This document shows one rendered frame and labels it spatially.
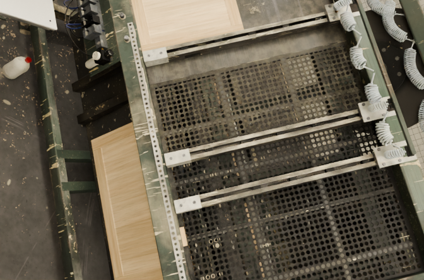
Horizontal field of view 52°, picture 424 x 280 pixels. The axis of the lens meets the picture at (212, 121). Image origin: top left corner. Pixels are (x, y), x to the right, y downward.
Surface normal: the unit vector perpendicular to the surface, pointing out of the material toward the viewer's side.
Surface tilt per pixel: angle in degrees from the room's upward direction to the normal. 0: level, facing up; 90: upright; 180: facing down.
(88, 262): 0
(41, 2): 1
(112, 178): 90
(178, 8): 57
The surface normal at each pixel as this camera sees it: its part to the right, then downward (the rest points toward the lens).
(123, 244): -0.53, -0.10
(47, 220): 0.82, -0.33
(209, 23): 0.00, -0.25
